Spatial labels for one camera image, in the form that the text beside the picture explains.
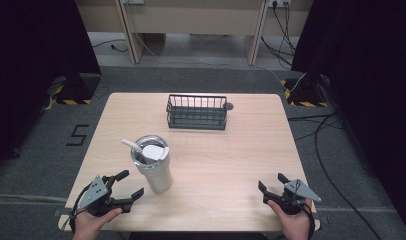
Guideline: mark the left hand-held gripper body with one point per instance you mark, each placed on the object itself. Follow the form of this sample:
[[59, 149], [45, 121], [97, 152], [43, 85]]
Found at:
[[95, 195]]

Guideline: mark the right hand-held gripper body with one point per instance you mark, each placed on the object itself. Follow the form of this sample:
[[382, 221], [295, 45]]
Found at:
[[299, 191]]

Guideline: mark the white tumbler cup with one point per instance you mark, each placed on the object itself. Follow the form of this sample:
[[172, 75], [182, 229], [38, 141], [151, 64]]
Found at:
[[154, 166]]

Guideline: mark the person's left hand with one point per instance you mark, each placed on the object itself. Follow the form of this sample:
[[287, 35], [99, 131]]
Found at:
[[91, 225]]

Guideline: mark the person's right hand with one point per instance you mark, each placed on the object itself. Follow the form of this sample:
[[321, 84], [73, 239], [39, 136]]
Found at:
[[294, 225]]

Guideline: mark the white straw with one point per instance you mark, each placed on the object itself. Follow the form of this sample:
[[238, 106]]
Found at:
[[131, 144]]

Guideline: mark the stand base with striped tape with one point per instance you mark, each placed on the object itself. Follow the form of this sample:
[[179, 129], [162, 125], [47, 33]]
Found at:
[[76, 91], [306, 93]]

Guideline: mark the dark round disc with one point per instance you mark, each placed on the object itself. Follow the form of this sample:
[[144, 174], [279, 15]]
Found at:
[[229, 106]]

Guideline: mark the black curtain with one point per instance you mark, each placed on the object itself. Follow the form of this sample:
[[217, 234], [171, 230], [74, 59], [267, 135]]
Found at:
[[31, 66], [364, 83]]

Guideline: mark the white wall socket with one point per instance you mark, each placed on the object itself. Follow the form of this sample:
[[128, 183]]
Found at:
[[279, 2]]

